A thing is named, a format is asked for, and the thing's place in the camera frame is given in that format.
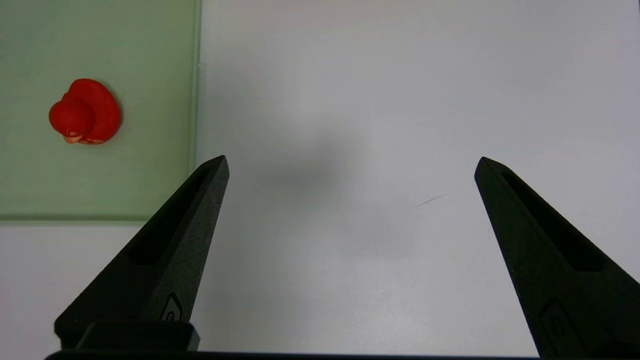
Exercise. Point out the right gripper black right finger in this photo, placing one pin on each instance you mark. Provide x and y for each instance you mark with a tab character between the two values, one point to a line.
560	280

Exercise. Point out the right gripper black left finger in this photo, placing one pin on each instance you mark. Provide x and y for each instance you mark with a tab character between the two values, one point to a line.
165	265

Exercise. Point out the light green plastic tray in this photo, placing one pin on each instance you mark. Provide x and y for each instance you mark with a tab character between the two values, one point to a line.
100	175

